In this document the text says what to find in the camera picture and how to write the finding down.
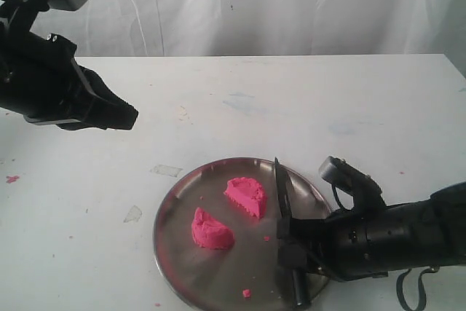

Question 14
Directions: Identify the clear tape piece upper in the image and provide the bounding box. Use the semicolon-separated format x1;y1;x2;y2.
150;164;182;178

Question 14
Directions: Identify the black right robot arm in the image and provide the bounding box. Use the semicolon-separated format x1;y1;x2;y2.
277;183;465;282

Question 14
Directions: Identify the round stainless steel plate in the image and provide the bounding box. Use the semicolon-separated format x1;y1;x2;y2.
152;157;333;308

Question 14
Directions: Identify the clear tape piece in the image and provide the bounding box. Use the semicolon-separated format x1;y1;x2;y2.
150;164;182;178
123;205;143;224

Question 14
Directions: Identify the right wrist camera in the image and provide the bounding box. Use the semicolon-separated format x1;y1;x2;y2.
319;156;387;213

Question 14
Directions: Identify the pink dough crumb on table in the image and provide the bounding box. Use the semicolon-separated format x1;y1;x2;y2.
6;176;20;184

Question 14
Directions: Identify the white backdrop curtain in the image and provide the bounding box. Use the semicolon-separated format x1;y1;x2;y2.
33;0;465;60

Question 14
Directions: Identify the pink dough crumb on plate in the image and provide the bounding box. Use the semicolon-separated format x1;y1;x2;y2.
242;289;251;298

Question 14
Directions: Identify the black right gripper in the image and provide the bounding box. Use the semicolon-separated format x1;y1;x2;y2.
276;206;389;282

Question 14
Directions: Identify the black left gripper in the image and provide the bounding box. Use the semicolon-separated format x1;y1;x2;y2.
1;32;138;131

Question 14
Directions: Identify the clear tape piece lower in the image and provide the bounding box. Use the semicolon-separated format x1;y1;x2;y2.
123;205;143;224

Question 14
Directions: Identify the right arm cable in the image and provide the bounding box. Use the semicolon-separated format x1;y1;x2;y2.
395;267;441;311

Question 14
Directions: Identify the black knife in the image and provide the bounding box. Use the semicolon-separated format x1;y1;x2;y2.
274;157;311;310

